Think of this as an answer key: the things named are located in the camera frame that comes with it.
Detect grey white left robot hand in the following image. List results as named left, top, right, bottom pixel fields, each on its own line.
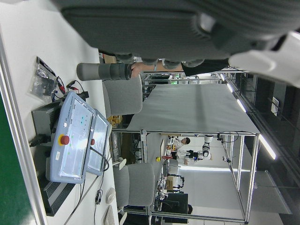
left=50, top=0, right=300, bottom=89

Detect person bare hand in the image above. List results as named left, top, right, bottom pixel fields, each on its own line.
left=130, top=62, right=144, bottom=77

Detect person forearm black sleeve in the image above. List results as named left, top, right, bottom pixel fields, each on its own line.
left=140, top=58, right=232, bottom=77

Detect grey metal control box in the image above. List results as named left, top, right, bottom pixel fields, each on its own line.
left=31, top=102, right=63, bottom=147

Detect black vented box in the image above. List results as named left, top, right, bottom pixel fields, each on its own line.
left=38, top=172, right=76, bottom=217

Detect grey office chair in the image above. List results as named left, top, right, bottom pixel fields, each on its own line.
left=112, top=162, right=156, bottom=209
left=102, top=75, right=144, bottom=116

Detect grey cylindrical bottle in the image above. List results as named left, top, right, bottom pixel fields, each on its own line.
left=76, top=62, right=133, bottom=82

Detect grey cloth canopy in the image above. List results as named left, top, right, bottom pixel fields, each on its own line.
left=128, top=83, right=261, bottom=135

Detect small grey teach pendant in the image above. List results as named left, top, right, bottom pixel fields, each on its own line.
left=86, top=108, right=113, bottom=177

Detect person in white coat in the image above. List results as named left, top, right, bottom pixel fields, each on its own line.
left=173, top=136, right=191, bottom=165

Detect plastic bag black parts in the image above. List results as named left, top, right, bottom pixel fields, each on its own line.
left=29, top=55, right=57, bottom=102

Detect large grey teach pendant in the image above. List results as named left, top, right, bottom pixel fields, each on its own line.
left=49, top=90, right=97, bottom=184

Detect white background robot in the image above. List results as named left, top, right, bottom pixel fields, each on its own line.
left=196, top=134, right=213, bottom=161

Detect black monitor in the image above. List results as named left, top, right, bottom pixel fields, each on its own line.
left=161, top=193, right=189, bottom=214

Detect white keyboard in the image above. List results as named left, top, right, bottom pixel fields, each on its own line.
left=102, top=204, right=116, bottom=225

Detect long ceiling light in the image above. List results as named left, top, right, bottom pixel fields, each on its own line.
left=257, top=134, right=278, bottom=160

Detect green conveyor belt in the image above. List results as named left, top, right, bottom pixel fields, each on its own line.
left=0, top=29, right=49, bottom=225

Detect red black clip cable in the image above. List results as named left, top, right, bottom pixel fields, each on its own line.
left=55, top=75, right=67, bottom=95
left=66, top=80, right=85, bottom=92

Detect black pendant cable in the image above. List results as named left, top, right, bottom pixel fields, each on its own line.
left=90, top=146, right=110, bottom=172

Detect thin black desk cable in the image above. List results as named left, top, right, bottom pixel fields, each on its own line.
left=63, top=173, right=105, bottom=225

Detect aluminium cage frame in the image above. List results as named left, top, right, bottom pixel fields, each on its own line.
left=140, top=128, right=261, bottom=224

